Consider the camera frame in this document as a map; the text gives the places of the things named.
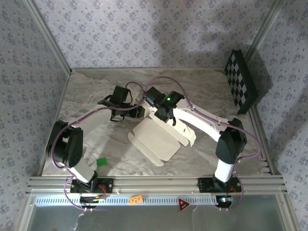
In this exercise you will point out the white lilac paper box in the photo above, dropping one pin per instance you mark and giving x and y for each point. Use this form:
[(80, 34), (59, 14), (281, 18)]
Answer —
[(156, 137)]

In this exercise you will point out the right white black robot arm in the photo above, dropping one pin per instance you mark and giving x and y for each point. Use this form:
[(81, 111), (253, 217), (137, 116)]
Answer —
[(231, 144)]

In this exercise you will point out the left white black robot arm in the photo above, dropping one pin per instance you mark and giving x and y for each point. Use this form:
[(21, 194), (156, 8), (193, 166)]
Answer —
[(65, 146)]

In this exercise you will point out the large green toy block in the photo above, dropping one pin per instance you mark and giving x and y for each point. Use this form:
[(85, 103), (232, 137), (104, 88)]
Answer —
[(101, 161)]

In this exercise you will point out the black white checkerboard panel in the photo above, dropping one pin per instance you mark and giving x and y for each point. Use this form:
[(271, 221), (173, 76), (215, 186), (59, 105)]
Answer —
[(237, 79)]

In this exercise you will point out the orange paper tag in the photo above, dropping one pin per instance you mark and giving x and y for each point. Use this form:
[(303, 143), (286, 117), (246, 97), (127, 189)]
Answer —
[(136, 200)]

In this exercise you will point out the red triangle warning sticker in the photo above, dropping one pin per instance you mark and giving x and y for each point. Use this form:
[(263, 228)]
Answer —
[(183, 205)]

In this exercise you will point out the blue circuit board with lights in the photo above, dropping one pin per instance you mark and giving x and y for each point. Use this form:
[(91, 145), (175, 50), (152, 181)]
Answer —
[(223, 201)]

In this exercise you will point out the aluminium front rail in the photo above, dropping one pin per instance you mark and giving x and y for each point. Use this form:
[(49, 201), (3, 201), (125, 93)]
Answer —
[(156, 185)]

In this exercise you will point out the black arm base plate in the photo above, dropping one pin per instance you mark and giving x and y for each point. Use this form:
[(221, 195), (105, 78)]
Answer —
[(204, 185), (109, 186)]

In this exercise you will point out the aluminium corner post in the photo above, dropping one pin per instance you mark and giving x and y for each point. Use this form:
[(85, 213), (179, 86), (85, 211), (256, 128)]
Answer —
[(50, 38), (267, 24)]

